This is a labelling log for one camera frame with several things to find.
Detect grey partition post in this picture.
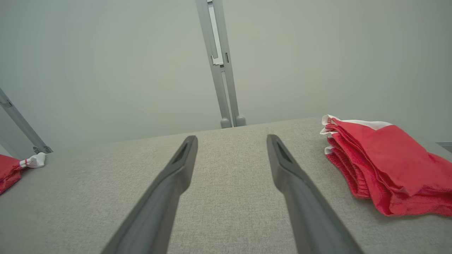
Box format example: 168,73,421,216
195,0,247,129

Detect grey metal wheeled frame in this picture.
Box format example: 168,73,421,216
0,87,54,155

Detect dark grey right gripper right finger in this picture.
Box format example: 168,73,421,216
266,134,365,254

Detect red jersey with white sleeves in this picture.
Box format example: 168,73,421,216
0,152,47,195

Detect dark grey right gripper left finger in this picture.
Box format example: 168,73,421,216
101,135,198,254

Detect red shorts with white stripe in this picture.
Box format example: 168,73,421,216
320,114,452,217

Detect grey fabric sofa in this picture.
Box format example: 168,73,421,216
0,116,452,254

